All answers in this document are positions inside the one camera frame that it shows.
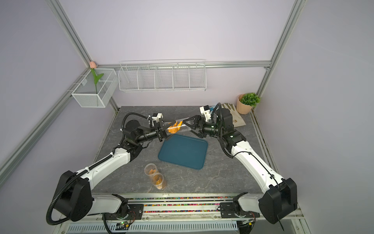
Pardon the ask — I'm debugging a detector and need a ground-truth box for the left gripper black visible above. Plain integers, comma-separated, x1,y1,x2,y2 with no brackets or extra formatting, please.
136,119,178,144

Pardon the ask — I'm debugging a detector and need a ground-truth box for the clear jar with cookies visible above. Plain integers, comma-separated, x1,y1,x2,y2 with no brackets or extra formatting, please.
166,119,188,134

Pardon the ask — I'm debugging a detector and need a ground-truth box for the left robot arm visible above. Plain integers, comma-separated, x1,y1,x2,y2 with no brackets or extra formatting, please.
46,112,183,225

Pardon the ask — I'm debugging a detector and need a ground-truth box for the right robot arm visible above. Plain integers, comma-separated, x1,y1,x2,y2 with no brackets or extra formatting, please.
183,103,298,224

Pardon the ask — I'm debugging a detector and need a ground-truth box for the clear jar back left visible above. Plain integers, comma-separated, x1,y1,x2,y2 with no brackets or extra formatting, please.
144,163,159,179

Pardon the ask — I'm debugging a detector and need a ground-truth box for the clear jar front middle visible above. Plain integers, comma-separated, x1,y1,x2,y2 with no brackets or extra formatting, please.
151,173,167,190

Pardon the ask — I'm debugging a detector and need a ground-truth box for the teal plastic tray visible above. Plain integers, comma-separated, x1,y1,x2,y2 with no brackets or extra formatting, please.
158,134,208,170

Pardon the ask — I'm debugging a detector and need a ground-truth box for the beige gardening glove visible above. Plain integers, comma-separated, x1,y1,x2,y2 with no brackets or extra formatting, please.
222,103,246,128

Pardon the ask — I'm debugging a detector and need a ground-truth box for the potted green plant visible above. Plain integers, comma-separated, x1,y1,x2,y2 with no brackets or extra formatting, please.
236,93,261,115

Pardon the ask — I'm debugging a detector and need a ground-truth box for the pink artificial tulip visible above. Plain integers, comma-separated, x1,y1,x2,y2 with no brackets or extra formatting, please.
89,61,104,94

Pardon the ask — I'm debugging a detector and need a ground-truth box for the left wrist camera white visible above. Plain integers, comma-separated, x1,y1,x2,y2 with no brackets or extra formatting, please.
151,113,163,123

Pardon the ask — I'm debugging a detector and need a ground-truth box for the white wire wall shelf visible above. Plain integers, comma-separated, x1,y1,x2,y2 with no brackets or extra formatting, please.
118,59,207,92

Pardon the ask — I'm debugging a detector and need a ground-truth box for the white mesh wall basket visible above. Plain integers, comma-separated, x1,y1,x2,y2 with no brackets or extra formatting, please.
72,68,118,108

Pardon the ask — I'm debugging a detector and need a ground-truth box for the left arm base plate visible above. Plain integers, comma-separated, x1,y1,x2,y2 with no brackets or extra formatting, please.
104,203,144,220

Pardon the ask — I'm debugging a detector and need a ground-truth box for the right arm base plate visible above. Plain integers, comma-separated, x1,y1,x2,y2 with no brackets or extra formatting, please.
217,201,260,218

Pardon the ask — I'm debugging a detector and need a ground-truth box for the white vented cable duct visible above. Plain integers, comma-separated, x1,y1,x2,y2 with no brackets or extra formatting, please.
65,220,239,234

